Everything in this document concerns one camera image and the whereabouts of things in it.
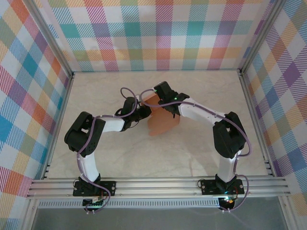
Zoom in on orange cloth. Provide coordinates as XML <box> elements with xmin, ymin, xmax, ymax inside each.
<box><xmin>141</xmin><ymin>94</ymin><xmax>180</xmax><ymax>138</ymax></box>

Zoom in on aluminium table side rail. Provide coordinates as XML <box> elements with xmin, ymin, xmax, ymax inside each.
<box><xmin>238</xmin><ymin>70</ymin><xmax>277</xmax><ymax>177</ymax></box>
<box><xmin>41</xmin><ymin>71</ymin><xmax>75</xmax><ymax>180</ymax></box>

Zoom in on aluminium mounting rail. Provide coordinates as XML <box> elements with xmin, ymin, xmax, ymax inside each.
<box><xmin>26</xmin><ymin>176</ymin><xmax>291</xmax><ymax>199</ymax></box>

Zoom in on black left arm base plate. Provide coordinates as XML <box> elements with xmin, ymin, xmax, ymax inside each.
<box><xmin>72</xmin><ymin>180</ymin><xmax>117</xmax><ymax>197</ymax></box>

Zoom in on slotted grey cable duct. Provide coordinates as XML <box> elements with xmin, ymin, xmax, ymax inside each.
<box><xmin>37</xmin><ymin>198</ymin><xmax>221</xmax><ymax>208</ymax></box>

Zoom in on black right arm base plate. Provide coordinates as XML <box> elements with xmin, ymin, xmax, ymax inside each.
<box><xmin>200</xmin><ymin>178</ymin><xmax>245</xmax><ymax>195</ymax></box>

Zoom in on aluminium frame post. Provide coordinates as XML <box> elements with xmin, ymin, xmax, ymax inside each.
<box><xmin>239</xmin><ymin>0</ymin><xmax>287</xmax><ymax>74</ymax></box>
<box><xmin>25</xmin><ymin>0</ymin><xmax>74</xmax><ymax>77</ymax></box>

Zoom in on short aluminium frame leg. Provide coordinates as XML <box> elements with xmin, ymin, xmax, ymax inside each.
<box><xmin>278</xmin><ymin>196</ymin><xmax>295</xmax><ymax>230</ymax></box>
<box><xmin>22</xmin><ymin>198</ymin><xmax>39</xmax><ymax>230</ymax></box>

